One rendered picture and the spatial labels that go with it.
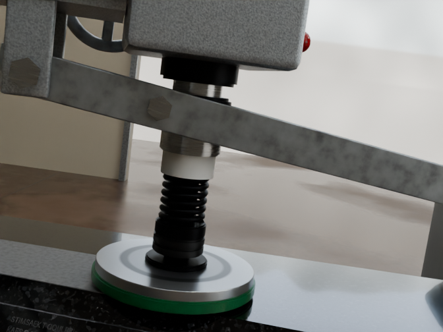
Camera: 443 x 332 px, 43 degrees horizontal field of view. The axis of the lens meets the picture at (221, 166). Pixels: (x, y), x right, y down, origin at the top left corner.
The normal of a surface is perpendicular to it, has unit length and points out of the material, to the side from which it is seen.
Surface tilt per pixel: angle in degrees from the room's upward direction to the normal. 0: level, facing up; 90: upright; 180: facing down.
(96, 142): 90
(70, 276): 0
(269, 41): 90
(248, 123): 90
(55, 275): 0
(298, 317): 0
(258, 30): 90
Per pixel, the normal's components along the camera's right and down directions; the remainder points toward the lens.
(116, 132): -0.06, 0.14
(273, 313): 0.13, -0.98
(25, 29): 0.18, 0.17
